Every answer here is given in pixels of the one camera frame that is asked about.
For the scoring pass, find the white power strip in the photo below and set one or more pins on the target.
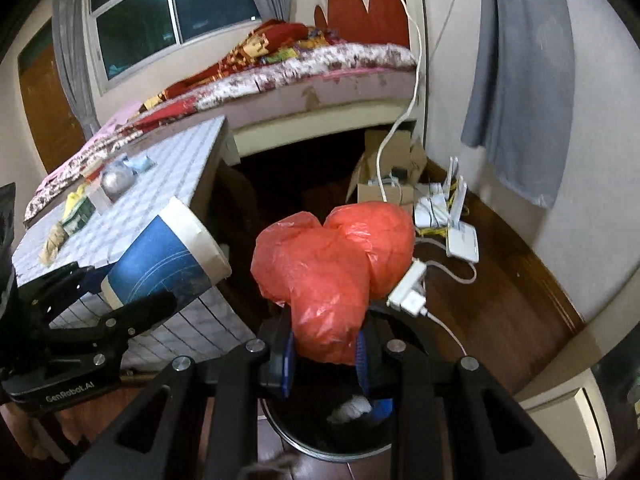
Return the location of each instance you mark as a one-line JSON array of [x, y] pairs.
[[407, 290]]

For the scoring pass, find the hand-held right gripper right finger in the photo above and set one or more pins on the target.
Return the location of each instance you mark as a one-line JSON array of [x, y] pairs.
[[363, 360]]

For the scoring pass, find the white router with antennas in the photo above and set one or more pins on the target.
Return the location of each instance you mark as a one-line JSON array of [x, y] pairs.
[[430, 210]]

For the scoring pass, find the red patterned blanket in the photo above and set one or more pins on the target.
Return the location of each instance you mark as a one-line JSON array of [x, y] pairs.
[[235, 60]]

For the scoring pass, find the white crumpled tissue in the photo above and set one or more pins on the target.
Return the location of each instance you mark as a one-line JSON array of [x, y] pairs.
[[350, 407]]

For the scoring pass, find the pink cloth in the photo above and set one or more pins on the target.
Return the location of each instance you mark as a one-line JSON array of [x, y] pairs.
[[117, 119]]

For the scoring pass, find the tan wrapper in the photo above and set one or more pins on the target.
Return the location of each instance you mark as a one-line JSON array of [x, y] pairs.
[[52, 242]]

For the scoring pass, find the light blue packet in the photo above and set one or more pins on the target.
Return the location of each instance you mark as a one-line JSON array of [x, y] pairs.
[[140, 162]]

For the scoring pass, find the grey hanging cloth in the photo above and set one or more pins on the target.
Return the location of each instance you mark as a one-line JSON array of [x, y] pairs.
[[520, 85]]

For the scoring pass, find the clear plastic wrapper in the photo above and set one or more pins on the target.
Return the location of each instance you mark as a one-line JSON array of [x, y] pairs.
[[99, 201]]

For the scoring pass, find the bed with floral mattress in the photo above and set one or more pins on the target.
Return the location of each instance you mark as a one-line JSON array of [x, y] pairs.
[[350, 75]]

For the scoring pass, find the cardboard box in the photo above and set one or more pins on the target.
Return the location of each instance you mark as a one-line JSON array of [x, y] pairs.
[[395, 147]]

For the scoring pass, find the white framed window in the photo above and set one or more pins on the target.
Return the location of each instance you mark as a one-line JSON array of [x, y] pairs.
[[140, 30]]

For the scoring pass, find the red plastic bag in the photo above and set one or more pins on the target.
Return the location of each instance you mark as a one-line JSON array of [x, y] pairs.
[[320, 280]]

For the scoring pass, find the wooden door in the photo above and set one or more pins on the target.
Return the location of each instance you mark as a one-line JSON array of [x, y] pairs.
[[42, 110]]

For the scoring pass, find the black trash bin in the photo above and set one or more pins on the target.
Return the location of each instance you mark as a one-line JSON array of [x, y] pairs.
[[310, 427]]

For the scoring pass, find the blue paper cup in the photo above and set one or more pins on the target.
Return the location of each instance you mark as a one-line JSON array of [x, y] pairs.
[[160, 255]]

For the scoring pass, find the red and white headboard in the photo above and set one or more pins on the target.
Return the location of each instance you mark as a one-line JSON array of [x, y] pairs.
[[380, 5]]

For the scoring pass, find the table with checkered tablecloth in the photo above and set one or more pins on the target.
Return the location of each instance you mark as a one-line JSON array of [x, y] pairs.
[[165, 170]]

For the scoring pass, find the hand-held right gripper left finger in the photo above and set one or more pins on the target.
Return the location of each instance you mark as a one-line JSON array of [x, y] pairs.
[[285, 360]]

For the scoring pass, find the green and white carton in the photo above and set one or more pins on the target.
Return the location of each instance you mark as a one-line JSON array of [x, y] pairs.
[[76, 221]]

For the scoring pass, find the silver foil ball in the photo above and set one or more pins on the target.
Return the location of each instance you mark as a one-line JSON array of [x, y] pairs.
[[116, 181]]

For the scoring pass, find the white cabinet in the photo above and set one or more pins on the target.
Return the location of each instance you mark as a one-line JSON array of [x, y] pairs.
[[565, 425]]

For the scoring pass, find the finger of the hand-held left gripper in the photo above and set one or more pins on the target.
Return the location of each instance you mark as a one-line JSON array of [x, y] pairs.
[[60, 280], [140, 312]]

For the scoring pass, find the flat white router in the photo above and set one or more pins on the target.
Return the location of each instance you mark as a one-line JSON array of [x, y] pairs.
[[462, 242]]

